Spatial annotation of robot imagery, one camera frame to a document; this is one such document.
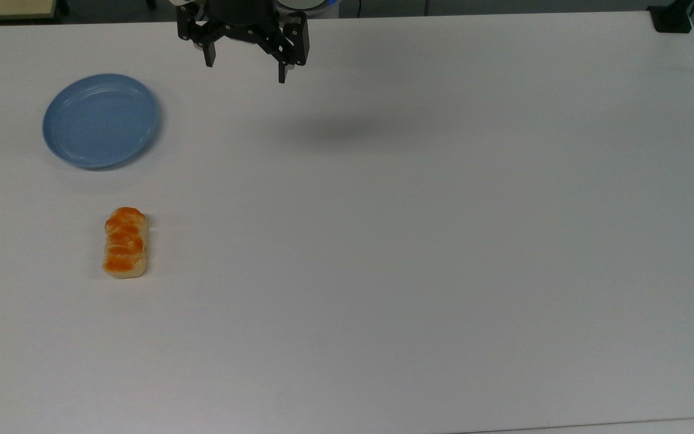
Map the orange glazed bread loaf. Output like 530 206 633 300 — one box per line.
102 207 149 280

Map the black table clamp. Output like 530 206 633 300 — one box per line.
647 0 694 34

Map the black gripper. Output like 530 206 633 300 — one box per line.
177 0 310 84

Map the blue round plate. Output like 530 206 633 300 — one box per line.
42 73 160 170

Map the light wooden furniture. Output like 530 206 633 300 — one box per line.
0 0 60 24

